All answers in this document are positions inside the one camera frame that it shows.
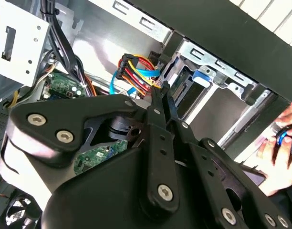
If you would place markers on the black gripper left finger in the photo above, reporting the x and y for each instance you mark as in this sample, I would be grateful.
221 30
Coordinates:
65 114

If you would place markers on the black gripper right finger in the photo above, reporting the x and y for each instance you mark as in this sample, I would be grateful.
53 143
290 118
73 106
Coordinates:
208 167

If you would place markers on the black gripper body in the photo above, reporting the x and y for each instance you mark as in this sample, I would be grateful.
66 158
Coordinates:
107 195

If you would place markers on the person's hand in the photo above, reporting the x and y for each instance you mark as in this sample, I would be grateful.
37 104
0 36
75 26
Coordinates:
279 171

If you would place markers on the hard disk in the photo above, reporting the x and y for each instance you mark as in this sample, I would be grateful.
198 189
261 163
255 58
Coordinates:
181 83

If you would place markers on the round black blue-ringed tool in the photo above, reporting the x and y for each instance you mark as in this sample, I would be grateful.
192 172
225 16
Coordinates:
280 138

